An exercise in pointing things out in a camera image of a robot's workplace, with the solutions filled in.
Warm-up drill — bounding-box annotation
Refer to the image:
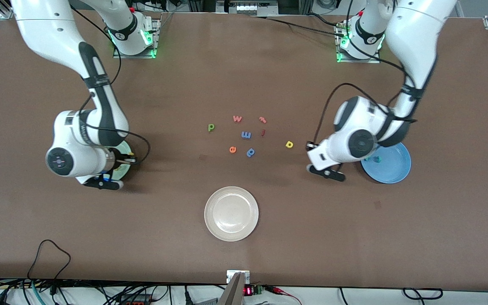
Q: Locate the thin black looped cable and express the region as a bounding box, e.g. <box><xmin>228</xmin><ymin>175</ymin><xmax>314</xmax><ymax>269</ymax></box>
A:
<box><xmin>27</xmin><ymin>240</ymin><xmax>72</xmax><ymax>282</ymax></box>

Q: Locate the black cable across table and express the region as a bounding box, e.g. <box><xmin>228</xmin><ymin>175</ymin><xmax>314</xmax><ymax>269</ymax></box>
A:
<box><xmin>250</xmin><ymin>13</ymin><xmax>346</xmax><ymax>39</ymax></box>

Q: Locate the silver metal bracket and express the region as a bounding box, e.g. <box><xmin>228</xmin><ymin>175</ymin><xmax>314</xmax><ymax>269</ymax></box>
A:
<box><xmin>226</xmin><ymin>270</ymin><xmax>251</xmax><ymax>284</ymax></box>

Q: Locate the blue plate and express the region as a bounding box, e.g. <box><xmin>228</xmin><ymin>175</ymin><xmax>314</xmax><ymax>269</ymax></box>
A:
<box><xmin>361</xmin><ymin>142</ymin><xmax>412</xmax><ymax>184</ymax></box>

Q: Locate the red clip lead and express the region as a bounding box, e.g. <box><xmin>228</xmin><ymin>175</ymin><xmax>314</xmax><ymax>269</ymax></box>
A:
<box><xmin>265</xmin><ymin>286</ymin><xmax>302</xmax><ymax>305</ymax></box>

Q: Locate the black coiled cable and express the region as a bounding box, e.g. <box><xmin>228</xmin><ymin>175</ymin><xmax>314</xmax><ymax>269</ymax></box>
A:
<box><xmin>403</xmin><ymin>288</ymin><xmax>444</xmax><ymax>300</ymax></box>

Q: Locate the grey metal bar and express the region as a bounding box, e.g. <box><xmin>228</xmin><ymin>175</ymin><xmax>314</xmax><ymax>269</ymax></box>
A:
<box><xmin>218</xmin><ymin>272</ymin><xmax>245</xmax><ymax>305</ymax></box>

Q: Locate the white plate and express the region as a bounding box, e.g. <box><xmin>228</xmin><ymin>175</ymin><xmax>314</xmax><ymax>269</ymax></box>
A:
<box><xmin>204</xmin><ymin>186</ymin><xmax>259</xmax><ymax>242</ymax></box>

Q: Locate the tangled black cable bundle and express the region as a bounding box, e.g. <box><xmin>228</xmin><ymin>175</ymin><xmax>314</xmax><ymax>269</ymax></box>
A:
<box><xmin>0</xmin><ymin>277</ymin><xmax>172</xmax><ymax>305</ymax></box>

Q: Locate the green plate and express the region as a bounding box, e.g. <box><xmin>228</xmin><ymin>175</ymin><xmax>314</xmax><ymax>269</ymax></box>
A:
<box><xmin>111</xmin><ymin>140</ymin><xmax>133</xmax><ymax>180</ymax></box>

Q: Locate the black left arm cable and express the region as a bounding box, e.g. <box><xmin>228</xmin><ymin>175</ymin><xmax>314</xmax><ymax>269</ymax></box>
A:
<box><xmin>314</xmin><ymin>0</ymin><xmax>418</xmax><ymax>144</ymax></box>

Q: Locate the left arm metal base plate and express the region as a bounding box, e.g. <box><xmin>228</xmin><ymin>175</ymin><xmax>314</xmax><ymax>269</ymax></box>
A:
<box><xmin>335</xmin><ymin>19</ymin><xmax>382</xmax><ymax>64</ymax></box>

